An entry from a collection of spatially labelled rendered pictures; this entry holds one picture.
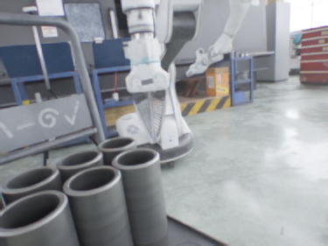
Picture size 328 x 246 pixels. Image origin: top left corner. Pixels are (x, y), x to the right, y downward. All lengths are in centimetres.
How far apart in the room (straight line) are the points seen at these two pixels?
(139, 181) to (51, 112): 43
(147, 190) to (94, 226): 15
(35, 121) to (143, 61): 45
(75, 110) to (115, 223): 48
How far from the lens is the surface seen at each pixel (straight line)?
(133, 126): 173
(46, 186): 58
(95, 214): 49
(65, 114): 85
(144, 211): 59
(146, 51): 50
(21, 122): 81
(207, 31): 418
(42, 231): 44
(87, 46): 346
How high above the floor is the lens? 76
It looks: 15 degrees down
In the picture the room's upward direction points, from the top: 6 degrees counter-clockwise
